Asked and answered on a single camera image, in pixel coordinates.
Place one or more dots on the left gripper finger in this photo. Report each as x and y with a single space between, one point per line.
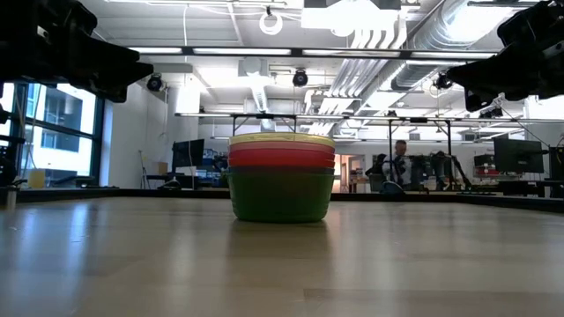
110 92
101 57

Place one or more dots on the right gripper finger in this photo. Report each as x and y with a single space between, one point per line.
493 66
475 100

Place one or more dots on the yellow translucent plastic bowl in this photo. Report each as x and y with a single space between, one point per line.
282 137

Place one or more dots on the pink translucent plastic bowl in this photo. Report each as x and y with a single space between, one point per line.
282 154

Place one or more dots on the red translucent plastic bowl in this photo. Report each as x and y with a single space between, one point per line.
282 163

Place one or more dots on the background black robot arm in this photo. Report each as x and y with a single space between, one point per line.
443 167

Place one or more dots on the black computer monitor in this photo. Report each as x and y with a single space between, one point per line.
518 155
188 153

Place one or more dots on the person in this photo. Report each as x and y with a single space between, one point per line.
398 167

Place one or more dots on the yellow bin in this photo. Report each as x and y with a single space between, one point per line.
36 178

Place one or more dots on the green translucent plastic bowl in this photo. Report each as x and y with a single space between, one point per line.
282 198

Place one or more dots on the black round ceiling camera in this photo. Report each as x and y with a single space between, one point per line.
154 83
442 81
300 78

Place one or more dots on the window with dark frame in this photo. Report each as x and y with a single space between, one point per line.
98 141

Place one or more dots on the silver ventilation duct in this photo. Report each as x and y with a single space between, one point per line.
445 31

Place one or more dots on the black aluminium table frame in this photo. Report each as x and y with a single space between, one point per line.
132 193

